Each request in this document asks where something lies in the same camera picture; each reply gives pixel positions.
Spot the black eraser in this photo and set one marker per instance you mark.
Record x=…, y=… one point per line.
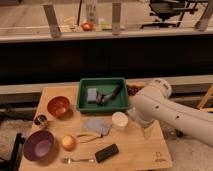
x=106, y=153

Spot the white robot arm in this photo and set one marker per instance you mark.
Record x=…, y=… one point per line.
x=152, y=103

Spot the red bowl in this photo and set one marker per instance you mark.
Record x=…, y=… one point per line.
x=58, y=106

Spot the purple bowl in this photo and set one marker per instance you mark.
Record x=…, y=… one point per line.
x=38, y=145

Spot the dark tool in tray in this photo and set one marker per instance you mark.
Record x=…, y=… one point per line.
x=103, y=99

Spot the green plastic tray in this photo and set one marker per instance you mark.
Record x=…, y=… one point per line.
x=105, y=86

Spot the grey sponge block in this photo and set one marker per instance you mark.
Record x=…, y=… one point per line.
x=91, y=95

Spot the brown red food item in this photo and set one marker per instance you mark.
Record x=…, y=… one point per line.
x=134, y=89

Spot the white round cup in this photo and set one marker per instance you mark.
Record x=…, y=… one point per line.
x=119, y=120

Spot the grey cloth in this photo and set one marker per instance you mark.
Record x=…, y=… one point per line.
x=97, y=125

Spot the red apple on shelf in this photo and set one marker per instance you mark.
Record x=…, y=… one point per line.
x=87, y=26

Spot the small dark tin can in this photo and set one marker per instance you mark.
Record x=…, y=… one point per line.
x=41, y=121

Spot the metal fork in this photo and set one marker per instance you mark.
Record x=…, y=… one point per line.
x=70, y=160

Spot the black office chair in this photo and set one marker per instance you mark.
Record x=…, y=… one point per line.
x=165, y=9

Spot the black chair at left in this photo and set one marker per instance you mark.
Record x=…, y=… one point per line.
x=9, y=165

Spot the yellow handled pliers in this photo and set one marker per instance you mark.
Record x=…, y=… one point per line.
x=87, y=137

